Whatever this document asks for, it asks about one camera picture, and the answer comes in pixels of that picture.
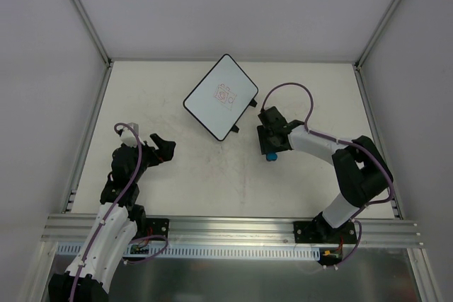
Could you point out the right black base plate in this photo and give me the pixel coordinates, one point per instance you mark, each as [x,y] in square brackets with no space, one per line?
[311,232]

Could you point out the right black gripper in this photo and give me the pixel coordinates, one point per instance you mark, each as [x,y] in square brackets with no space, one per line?
[268,138]

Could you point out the white slotted cable duct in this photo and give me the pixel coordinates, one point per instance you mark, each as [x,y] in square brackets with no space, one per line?
[224,252]

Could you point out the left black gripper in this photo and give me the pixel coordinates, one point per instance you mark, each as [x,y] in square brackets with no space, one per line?
[153,153]

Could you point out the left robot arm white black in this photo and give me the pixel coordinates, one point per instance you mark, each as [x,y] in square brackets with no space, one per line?
[119,223]

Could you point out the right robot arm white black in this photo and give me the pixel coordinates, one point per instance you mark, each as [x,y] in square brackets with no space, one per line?
[361,172]

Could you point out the right aluminium frame post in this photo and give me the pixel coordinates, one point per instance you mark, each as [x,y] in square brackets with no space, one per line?
[377,33]

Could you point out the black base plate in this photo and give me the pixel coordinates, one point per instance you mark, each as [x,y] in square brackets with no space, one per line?
[156,227]
[311,232]

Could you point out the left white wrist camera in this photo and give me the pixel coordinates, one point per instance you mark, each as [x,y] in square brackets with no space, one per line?
[127,137]

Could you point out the aluminium frame post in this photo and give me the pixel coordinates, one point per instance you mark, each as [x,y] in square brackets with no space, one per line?
[377,33]
[91,31]

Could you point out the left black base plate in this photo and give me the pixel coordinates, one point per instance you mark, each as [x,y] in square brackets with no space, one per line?
[156,227]

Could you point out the aluminium front rail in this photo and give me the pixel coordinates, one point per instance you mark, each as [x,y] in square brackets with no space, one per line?
[197,230]

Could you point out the white whiteboard black frame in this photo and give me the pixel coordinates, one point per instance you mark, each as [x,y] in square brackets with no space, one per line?
[221,97]

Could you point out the blue whiteboard eraser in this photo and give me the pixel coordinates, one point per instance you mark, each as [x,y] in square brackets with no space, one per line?
[271,157]

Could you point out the left aluminium frame post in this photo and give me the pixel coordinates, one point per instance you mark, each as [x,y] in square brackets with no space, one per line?
[91,31]

